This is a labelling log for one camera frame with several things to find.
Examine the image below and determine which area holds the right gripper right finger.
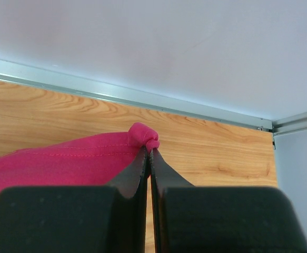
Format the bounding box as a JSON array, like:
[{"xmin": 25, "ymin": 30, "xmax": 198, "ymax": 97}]
[{"xmin": 150, "ymin": 149, "xmax": 307, "ymax": 252}]

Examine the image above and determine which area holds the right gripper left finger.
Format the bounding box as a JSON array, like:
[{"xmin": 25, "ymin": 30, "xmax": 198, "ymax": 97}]
[{"xmin": 0, "ymin": 148, "xmax": 148, "ymax": 252}]

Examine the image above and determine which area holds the pink t-shirt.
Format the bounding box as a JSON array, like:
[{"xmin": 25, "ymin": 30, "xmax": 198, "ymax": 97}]
[{"xmin": 0, "ymin": 122, "xmax": 160, "ymax": 192}]

